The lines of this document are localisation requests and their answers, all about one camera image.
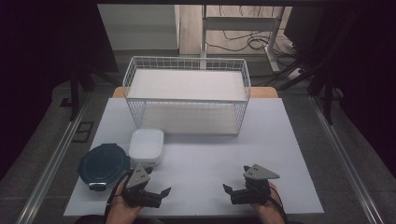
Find black metal stand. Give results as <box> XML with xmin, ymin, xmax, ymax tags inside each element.
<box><xmin>255</xmin><ymin>12</ymin><xmax>359</xmax><ymax>125</ymax></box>
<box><xmin>59</xmin><ymin>62</ymin><xmax>123</xmax><ymax>122</ymax></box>

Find aluminium rail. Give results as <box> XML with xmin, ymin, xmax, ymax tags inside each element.
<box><xmin>15</xmin><ymin>92</ymin><xmax>92</xmax><ymax>224</ymax></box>
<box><xmin>307</xmin><ymin>94</ymin><xmax>383</xmax><ymax>224</ymax></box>

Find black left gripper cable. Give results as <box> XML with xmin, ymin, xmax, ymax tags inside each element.
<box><xmin>105</xmin><ymin>169</ymin><xmax>134</xmax><ymax>218</ymax></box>

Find white wire basket shelf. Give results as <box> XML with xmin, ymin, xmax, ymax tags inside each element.
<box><xmin>121</xmin><ymin>55</ymin><xmax>252</xmax><ymax>136</ymax></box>

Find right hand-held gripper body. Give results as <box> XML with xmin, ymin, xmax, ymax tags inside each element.
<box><xmin>232</xmin><ymin>163</ymin><xmax>280</xmax><ymax>205</ymax></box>

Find white cabinet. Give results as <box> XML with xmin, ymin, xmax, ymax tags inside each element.
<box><xmin>97</xmin><ymin>4</ymin><xmax>181</xmax><ymax>52</ymax></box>

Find white metal desk frame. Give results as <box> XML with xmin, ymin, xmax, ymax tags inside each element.
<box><xmin>200</xmin><ymin>4</ymin><xmax>286</xmax><ymax>74</ymax></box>

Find white square lidded container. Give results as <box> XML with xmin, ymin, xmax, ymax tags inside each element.
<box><xmin>128</xmin><ymin>128</ymin><xmax>165</xmax><ymax>168</ymax></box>

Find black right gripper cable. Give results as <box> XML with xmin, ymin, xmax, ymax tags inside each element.
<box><xmin>266</xmin><ymin>186</ymin><xmax>289</xmax><ymax>224</ymax></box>

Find black floor cables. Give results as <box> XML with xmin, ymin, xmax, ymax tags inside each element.
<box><xmin>205</xmin><ymin>5</ymin><xmax>298</xmax><ymax>60</ymax></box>

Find person's left hand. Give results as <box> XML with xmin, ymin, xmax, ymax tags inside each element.
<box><xmin>106</xmin><ymin>186</ymin><xmax>144</xmax><ymax>224</ymax></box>

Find white power strip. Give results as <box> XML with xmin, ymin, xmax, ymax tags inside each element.
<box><xmin>285</xmin><ymin>67</ymin><xmax>304</xmax><ymax>81</ymax></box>

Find round dark blue lidded container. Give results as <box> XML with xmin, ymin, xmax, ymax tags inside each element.
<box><xmin>77</xmin><ymin>143</ymin><xmax>132</xmax><ymax>191</ymax></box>

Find person's right hand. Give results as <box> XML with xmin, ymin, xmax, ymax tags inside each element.
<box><xmin>250</xmin><ymin>182</ymin><xmax>286</xmax><ymax>224</ymax></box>

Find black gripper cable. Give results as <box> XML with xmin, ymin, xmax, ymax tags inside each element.
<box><xmin>105</xmin><ymin>169</ymin><xmax>134</xmax><ymax>218</ymax></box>
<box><xmin>266</xmin><ymin>186</ymin><xmax>289</xmax><ymax>224</ymax></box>

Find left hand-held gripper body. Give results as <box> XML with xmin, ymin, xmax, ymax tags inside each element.
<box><xmin>120</xmin><ymin>164</ymin><xmax>163</xmax><ymax>209</ymax></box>

